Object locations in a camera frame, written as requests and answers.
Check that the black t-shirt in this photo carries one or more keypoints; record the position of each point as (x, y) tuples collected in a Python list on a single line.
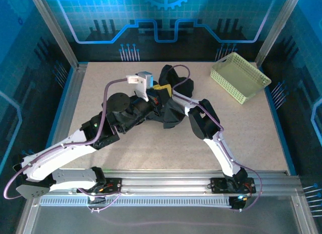
[(173, 115)]

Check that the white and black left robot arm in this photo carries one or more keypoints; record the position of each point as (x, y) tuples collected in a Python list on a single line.
[(63, 151)]

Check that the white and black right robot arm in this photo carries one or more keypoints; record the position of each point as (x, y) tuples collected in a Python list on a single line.
[(221, 153)]

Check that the pale green perforated plastic basket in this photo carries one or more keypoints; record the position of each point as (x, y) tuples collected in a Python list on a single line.
[(236, 75)]

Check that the blue table edge strip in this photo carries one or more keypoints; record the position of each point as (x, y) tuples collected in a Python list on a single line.
[(279, 123)]

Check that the aluminium table side rail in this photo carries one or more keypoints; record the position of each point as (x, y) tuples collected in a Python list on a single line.
[(73, 93)]

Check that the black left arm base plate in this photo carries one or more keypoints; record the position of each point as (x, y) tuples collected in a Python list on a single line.
[(115, 185)]

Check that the aluminium mounting rail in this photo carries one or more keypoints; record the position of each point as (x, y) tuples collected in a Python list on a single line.
[(163, 178)]

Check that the aluminium frame post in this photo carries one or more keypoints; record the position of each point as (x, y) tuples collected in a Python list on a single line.
[(58, 35), (276, 30)]

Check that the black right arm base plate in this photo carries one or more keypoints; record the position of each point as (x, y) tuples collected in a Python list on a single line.
[(216, 185)]

